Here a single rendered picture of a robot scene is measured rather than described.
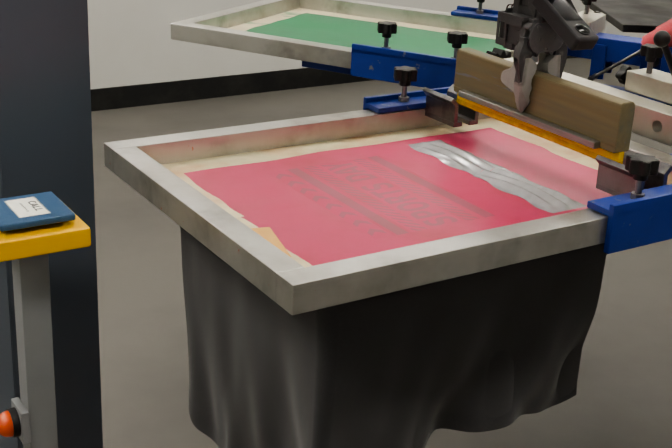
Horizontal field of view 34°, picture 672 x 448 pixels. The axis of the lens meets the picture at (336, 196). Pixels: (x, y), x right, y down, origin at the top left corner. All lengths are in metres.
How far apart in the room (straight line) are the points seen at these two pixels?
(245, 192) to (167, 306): 1.87
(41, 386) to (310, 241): 0.44
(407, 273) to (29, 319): 0.54
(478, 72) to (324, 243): 0.54
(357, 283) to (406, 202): 0.34
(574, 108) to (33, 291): 0.83
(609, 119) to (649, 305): 2.11
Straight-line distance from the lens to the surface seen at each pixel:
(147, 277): 3.65
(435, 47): 2.63
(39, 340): 1.57
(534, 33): 1.72
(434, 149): 1.83
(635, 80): 1.97
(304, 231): 1.46
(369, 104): 1.92
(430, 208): 1.57
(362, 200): 1.58
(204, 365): 1.75
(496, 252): 1.38
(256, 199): 1.57
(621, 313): 3.62
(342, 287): 1.26
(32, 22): 1.81
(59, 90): 1.86
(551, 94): 1.72
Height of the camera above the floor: 1.50
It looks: 20 degrees down
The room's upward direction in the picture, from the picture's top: 3 degrees clockwise
